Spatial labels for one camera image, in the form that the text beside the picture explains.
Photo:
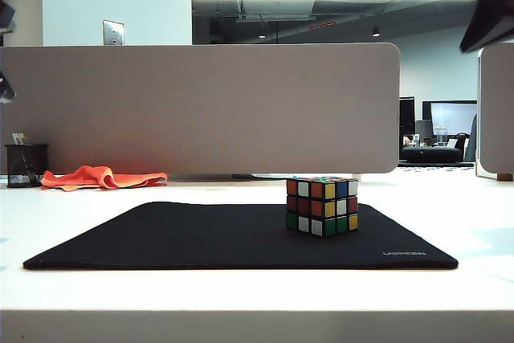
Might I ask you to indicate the multicoloured puzzle cube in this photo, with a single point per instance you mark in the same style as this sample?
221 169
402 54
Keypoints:
321 206

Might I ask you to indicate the wide beige desk divider panel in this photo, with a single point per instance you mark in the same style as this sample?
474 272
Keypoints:
201 110

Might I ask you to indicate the orange cloth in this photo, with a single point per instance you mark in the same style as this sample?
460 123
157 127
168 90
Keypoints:
100 177

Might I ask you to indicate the brown wooden block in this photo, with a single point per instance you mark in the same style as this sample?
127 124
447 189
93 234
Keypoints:
504 176

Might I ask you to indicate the narrow beige desk divider panel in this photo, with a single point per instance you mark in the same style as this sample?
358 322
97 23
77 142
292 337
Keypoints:
498 110

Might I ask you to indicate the metal wall switch plate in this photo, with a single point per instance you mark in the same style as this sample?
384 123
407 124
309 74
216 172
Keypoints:
113 32

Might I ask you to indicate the black computer monitor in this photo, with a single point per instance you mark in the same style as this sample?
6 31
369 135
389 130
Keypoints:
407 116

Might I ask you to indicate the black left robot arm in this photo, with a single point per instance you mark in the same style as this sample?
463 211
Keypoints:
5 17

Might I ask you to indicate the black mesh pen holder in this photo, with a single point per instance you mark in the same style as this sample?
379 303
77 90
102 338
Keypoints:
25 166

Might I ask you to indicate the red led sign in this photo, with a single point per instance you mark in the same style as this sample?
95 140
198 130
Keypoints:
321 25

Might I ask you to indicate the large display screen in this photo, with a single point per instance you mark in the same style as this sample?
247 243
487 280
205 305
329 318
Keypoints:
454 116

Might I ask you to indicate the black mouse pad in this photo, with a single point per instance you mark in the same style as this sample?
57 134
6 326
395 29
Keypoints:
201 238

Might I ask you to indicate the white card in holder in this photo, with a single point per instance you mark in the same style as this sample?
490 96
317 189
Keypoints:
18 138

